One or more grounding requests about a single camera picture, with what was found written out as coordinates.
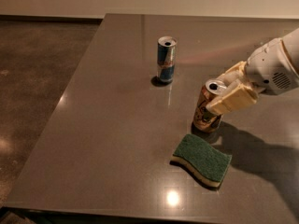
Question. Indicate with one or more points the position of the blue silver energy drink can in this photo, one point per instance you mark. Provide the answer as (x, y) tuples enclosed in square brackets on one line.
[(166, 54)]

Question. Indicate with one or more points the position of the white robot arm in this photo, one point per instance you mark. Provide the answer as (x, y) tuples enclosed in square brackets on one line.
[(272, 69)]

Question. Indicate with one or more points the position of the orange soda can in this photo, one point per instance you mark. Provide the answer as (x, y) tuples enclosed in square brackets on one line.
[(204, 120)]

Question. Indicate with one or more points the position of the green yellow sponge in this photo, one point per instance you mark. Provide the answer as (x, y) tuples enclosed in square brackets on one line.
[(205, 162)]

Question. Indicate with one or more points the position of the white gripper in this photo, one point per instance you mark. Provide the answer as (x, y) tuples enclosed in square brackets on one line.
[(268, 68)]

